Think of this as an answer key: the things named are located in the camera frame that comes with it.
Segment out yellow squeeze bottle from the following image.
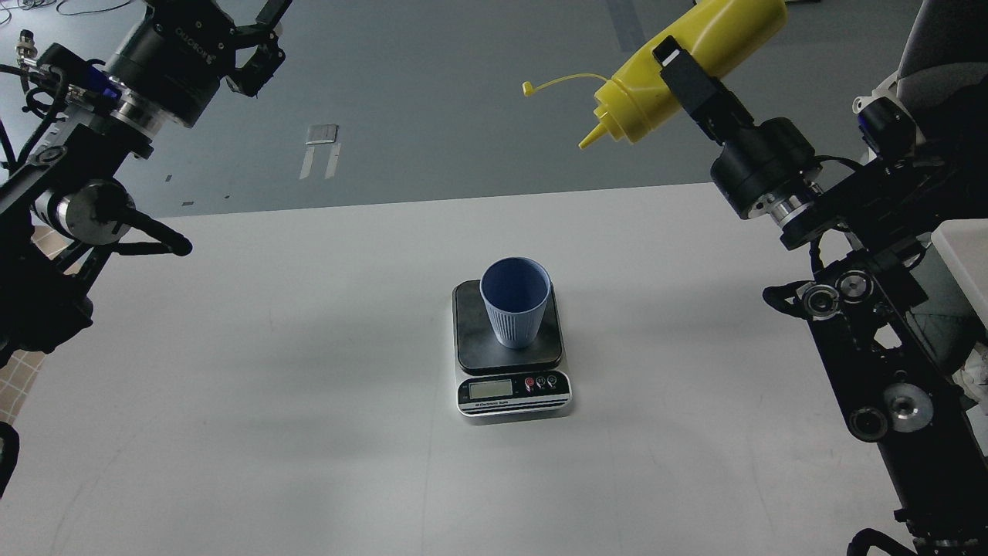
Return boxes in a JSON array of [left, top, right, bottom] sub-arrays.
[[571, 1, 787, 149]]

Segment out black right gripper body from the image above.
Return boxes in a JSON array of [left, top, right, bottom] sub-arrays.
[[710, 117, 820, 219]]

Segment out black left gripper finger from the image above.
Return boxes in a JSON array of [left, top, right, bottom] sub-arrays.
[[225, 1, 292, 97]]

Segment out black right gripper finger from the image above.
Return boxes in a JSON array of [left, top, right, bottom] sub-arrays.
[[652, 36, 755, 145]]

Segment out black floor cables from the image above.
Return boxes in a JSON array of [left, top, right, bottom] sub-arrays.
[[0, 0, 136, 29]]

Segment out beige checkered cloth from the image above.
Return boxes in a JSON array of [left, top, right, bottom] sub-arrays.
[[1, 225, 68, 424]]

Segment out grey office chair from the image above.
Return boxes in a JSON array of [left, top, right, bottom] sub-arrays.
[[851, 1, 987, 117]]

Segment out blue ribbed cup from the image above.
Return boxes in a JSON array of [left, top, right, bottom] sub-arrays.
[[479, 256, 553, 351]]

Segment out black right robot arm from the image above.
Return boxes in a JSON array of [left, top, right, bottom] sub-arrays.
[[647, 36, 986, 555]]

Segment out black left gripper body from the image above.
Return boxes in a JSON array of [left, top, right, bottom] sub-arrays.
[[108, 1, 234, 129]]

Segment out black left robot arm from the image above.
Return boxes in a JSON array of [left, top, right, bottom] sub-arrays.
[[1, 1, 290, 364]]

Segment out silver digital kitchen scale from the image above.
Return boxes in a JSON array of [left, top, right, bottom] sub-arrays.
[[452, 280, 575, 425]]

